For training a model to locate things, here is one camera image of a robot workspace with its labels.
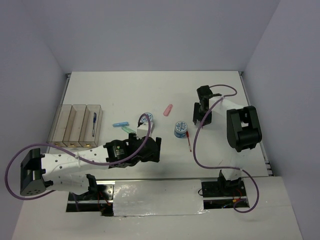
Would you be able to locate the left blue jar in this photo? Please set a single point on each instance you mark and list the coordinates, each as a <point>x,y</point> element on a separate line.
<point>146,117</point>

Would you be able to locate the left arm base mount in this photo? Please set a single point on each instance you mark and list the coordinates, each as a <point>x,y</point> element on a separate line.
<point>100,201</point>

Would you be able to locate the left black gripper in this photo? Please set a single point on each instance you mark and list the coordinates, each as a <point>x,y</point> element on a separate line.
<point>154,157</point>

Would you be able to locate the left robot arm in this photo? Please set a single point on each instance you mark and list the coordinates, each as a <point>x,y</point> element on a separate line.
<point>72,172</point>

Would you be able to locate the blue pen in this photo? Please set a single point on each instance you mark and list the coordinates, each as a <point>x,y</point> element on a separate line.
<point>94,123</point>

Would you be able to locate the silver taped cover plate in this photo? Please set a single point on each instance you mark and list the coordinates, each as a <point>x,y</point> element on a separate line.
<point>157,198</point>

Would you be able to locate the clear compartment organizer tray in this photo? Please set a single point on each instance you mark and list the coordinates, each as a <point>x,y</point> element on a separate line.
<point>73,124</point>

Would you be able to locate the blue jar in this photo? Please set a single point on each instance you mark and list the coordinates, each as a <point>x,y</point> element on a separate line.
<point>180,129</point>
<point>146,117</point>

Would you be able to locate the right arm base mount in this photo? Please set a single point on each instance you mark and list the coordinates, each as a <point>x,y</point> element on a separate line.
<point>223,194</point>

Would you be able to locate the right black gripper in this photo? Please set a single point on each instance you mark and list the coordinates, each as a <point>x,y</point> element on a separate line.
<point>196,115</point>

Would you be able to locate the green eraser case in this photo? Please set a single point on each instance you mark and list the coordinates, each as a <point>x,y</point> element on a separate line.
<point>128,130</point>

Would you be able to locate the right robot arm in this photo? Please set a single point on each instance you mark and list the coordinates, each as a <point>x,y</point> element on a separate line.
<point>243,130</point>

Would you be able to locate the red pen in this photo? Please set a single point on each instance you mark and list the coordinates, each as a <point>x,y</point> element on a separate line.
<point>189,142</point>

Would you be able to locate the blue eraser case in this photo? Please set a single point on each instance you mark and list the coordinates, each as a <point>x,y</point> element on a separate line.
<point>120,124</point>

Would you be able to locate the right blue jar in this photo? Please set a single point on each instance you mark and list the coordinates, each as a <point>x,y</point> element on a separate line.
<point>180,129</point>

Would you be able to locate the pink eraser case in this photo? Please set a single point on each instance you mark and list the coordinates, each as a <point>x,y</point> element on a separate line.
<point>168,110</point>

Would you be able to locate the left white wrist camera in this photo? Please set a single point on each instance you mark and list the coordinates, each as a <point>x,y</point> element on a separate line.
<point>142,130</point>

